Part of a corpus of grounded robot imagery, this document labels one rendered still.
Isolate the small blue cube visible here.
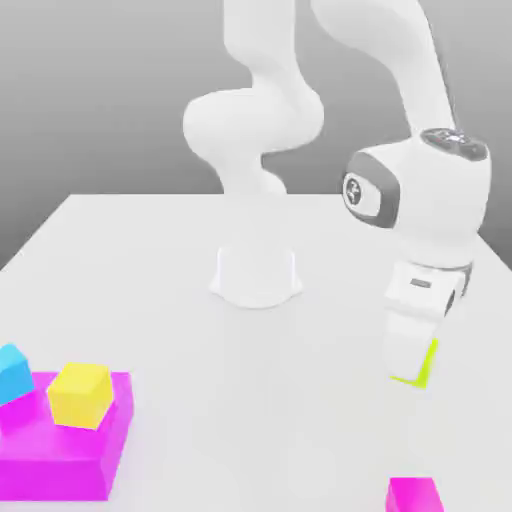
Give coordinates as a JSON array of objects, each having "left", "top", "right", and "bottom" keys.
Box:
[{"left": 0, "top": 342, "right": 36, "bottom": 407}]

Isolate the small magenta cube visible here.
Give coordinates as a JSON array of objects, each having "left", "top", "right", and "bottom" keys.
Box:
[{"left": 385, "top": 476, "right": 445, "bottom": 512}]

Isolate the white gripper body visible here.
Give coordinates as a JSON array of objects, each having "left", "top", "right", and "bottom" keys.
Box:
[{"left": 382, "top": 260, "right": 457, "bottom": 322}]

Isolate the large magenta box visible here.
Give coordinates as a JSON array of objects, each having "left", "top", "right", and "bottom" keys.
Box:
[{"left": 0, "top": 371, "right": 134, "bottom": 502}]

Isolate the small lime cube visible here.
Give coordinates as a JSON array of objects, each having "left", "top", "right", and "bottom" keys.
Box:
[{"left": 389, "top": 337, "right": 440, "bottom": 390}]

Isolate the small yellow cube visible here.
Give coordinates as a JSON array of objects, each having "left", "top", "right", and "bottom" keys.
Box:
[{"left": 46, "top": 361, "right": 114, "bottom": 432}]

